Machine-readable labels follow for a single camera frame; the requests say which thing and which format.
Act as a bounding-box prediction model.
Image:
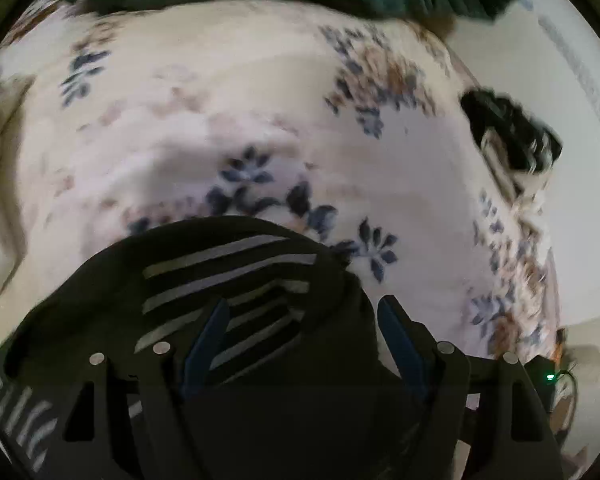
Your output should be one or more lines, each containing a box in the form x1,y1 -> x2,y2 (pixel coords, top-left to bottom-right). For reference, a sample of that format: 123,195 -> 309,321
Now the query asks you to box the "black cable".
555,367 -> 580,443

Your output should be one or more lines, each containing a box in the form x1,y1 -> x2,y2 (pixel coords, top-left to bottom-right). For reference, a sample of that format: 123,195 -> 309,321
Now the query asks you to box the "black device with green light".
527,355 -> 561,413

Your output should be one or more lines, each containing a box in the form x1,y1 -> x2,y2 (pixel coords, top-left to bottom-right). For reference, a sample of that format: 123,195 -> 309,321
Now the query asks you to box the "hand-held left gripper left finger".
40,298 -> 231,480

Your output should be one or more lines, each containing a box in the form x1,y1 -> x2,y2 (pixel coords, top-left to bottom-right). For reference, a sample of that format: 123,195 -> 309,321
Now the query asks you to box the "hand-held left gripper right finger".
377,294 -> 567,480

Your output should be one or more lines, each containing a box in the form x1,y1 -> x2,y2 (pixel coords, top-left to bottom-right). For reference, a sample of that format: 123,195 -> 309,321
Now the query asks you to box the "white floral blanket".
0,0 -> 565,378

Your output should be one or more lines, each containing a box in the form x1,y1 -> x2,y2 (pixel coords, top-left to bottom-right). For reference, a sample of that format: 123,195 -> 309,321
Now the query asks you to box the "black white-striped garment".
0,215 -> 398,480

